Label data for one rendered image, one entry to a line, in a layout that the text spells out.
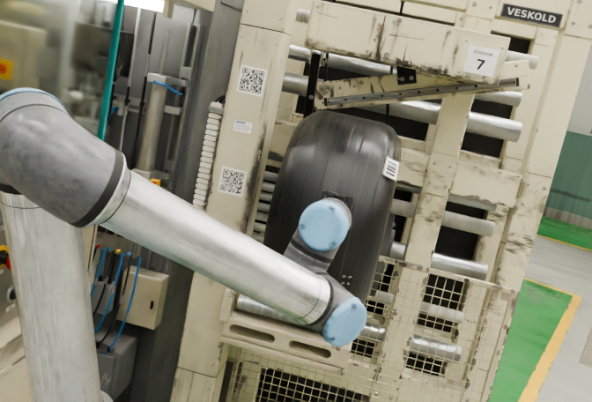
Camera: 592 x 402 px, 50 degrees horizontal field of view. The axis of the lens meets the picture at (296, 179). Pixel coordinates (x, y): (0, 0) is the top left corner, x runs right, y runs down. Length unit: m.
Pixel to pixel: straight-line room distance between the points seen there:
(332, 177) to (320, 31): 0.59
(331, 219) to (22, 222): 0.54
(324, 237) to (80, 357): 0.47
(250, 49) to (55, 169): 1.03
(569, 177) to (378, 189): 9.31
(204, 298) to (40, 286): 0.95
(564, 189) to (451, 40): 8.95
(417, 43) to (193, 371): 1.20
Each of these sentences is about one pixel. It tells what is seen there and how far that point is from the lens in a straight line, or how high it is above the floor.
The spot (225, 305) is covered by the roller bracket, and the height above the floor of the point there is 0.90.
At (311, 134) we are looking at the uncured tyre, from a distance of 1.66.
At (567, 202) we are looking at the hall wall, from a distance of 10.85.
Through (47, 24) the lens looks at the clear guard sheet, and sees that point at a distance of 1.36.
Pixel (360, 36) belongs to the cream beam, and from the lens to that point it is 1.99.
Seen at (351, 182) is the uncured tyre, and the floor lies 1.32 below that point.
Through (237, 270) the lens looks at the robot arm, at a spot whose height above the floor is 1.27.
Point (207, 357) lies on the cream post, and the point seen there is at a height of 0.68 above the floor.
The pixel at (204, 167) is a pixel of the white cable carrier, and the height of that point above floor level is 1.24.
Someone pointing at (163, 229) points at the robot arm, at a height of 1.33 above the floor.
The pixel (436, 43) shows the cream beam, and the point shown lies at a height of 1.72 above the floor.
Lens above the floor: 1.59
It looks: 10 degrees down
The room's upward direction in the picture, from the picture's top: 12 degrees clockwise
